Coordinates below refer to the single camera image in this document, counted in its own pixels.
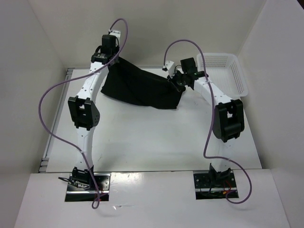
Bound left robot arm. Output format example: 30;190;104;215
68;31;121;190

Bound white plastic basket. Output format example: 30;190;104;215
196;53;248;99

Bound purple cable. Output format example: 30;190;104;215
38;18;129;209
162;39;252;204

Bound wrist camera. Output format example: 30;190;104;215
162;60;176;78
108;30;121;41

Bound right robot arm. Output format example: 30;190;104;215
163;58;245;187

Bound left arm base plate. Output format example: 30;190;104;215
61;173;111;202

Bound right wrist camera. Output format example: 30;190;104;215
162;60;176;78

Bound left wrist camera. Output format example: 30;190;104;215
108;30;121;41

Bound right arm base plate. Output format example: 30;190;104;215
193;171;239;200

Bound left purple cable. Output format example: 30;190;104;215
38;18;129;209

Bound black shorts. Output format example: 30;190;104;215
101;57;186;110

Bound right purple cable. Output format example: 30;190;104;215
162;39;252;204

